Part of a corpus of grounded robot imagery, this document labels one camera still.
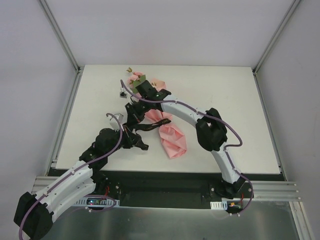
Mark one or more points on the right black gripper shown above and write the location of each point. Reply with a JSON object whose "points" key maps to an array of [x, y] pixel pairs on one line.
{"points": [[135, 113]]}

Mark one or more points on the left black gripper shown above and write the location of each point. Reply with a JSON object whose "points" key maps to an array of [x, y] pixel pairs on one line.
{"points": [[133, 139]]}

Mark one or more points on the black ribbon gold lettering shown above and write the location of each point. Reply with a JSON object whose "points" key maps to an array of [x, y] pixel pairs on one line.
{"points": [[145, 128]]}

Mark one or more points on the pink fake flower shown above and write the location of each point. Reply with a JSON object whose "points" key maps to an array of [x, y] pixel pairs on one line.
{"points": [[135, 79]]}

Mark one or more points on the pink wrapping paper sheet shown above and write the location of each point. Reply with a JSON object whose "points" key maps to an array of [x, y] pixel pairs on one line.
{"points": [[172, 138]]}

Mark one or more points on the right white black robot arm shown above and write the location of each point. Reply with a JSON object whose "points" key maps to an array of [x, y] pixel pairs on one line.
{"points": [[211, 130]]}

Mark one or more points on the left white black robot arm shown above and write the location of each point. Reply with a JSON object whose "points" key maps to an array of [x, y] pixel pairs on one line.
{"points": [[36, 213]]}

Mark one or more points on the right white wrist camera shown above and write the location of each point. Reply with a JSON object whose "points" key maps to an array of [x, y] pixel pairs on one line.
{"points": [[123, 93]]}

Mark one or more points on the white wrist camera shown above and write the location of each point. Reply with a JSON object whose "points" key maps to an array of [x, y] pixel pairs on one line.
{"points": [[116, 121], [123, 93]]}

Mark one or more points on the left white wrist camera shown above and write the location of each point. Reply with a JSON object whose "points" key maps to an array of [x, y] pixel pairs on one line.
{"points": [[116, 121]]}

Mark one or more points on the left aluminium frame post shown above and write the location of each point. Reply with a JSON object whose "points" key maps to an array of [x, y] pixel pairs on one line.
{"points": [[59, 34]]}

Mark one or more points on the aluminium frame post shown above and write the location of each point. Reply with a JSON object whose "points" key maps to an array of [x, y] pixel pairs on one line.
{"points": [[59, 34], [276, 35]]}

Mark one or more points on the left white cable duct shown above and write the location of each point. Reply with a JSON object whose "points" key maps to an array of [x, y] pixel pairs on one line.
{"points": [[96, 202]]}

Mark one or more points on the white cable duct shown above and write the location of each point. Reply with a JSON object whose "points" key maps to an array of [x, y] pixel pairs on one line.
{"points": [[96, 202], [218, 205]]}

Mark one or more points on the right white cable duct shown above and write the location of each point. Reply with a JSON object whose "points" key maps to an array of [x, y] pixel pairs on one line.
{"points": [[218, 205]]}

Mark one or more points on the front aluminium rail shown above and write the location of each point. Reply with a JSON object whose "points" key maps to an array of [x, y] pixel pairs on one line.
{"points": [[279, 191]]}

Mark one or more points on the right aluminium frame post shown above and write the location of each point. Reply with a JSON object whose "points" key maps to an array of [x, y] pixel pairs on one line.
{"points": [[276, 35]]}

